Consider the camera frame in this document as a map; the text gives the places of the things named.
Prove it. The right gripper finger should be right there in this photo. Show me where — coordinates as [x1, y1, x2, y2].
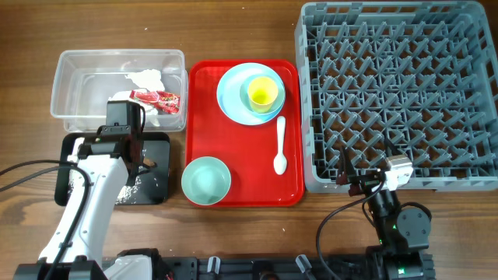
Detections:
[384, 138, 401, 157]
[339, 146, 355, 179]

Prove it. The white paper napkin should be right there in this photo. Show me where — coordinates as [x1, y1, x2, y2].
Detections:
[108, 91, 160, 127]

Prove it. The brown food stick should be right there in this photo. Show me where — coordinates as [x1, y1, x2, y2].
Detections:
[142, 158, 156, 169]

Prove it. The red snack wrapper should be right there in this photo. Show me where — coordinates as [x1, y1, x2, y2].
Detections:
[130, 90, 181, 114]

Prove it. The white plastic spoon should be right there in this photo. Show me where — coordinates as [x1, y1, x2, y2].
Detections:
[273, 116, 287, 175]

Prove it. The light blue shallow bowl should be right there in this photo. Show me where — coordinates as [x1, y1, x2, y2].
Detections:
[240, 75, 286, 120]

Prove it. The green bowl with food scraps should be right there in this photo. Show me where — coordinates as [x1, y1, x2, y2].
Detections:
[181, 156, 232, 206]

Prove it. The yellow plastic cup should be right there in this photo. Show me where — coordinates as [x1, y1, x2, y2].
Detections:
[247, 76, 279, 114]

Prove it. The light blue plate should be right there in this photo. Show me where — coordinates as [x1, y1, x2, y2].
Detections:
[216, 62, 283, 126]

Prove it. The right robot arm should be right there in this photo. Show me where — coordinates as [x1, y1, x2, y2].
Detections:
[336, 140, 435, 279]

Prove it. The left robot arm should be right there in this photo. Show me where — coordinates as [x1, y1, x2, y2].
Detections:
[14, 101, 145, 279]

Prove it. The black rectangular waste tray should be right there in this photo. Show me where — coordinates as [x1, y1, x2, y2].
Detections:
[54, 131, 170, 206]

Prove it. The grey plastic dishwasher rack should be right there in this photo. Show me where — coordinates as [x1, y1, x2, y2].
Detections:
[294, 1, 497, 193]

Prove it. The clear plastic storage bin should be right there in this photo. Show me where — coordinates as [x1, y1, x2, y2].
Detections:
[51, 49, 188, 132]

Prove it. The spilled white rice pile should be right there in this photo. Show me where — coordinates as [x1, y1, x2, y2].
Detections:
[68, 171, 148, 205]

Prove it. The red plastic serving tray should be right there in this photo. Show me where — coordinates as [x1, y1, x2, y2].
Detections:
[185, 59, 305, 207]

